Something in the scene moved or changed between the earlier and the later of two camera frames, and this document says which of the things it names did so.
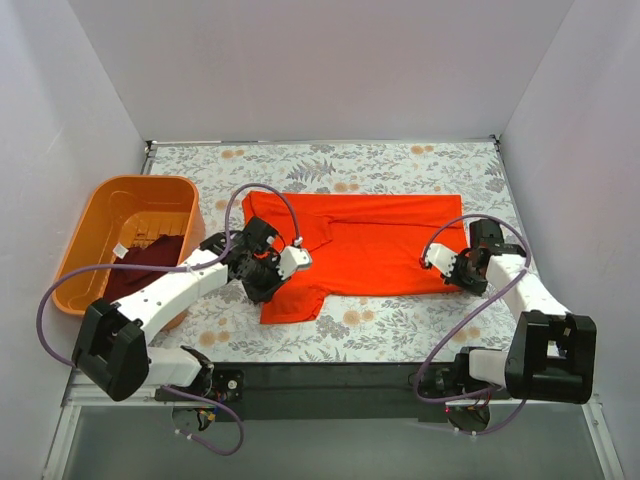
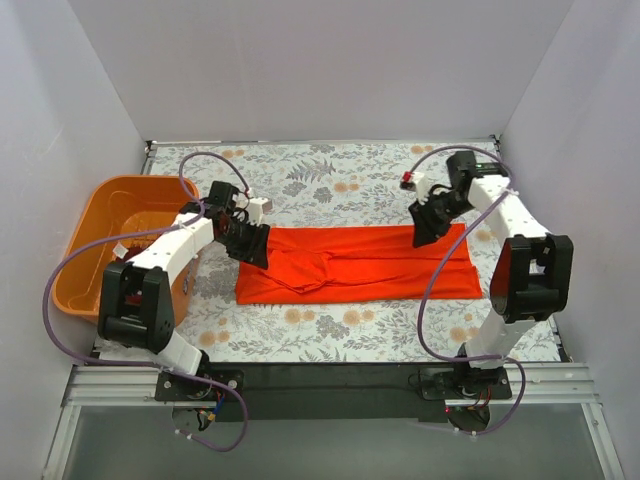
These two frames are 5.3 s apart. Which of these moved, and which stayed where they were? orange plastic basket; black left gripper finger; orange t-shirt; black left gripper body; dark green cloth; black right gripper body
Moved: black left gripper finger; black right gripper body; orange t-shirt; black left gripper body
Stayed: orange plastic basket; dark green cloth
